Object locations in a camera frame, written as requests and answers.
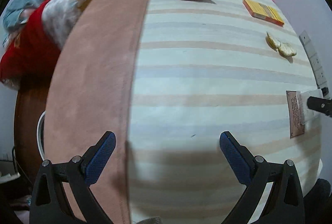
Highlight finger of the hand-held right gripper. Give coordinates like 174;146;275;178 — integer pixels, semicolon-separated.
307;96;332;118

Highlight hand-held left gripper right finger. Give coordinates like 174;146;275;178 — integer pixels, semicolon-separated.
219;131;306;224

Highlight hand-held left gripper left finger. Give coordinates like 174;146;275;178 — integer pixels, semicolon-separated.
30;131;116;224

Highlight white rimmed trash bin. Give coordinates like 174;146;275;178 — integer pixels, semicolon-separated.
37;111;46;161

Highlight brown card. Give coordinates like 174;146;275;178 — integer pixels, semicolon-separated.
286;91;306;139

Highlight white power strip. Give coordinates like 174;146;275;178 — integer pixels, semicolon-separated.
299;30;329;90

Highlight pale crumpled wrapper pieces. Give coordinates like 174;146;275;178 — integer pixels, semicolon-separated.
277;42;297;58

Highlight pale fruit peel piece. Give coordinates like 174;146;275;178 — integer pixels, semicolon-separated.
265;31;282;49

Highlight striped tablecloth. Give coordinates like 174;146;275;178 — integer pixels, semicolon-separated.
127;0;324;224

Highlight pink table cloth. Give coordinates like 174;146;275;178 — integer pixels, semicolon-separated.
43;0;155;224

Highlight person's dark fleece clothing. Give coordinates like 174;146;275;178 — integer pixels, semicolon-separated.
303;179;332;224

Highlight yellow box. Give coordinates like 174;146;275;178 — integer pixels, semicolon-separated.
242;0;285;27

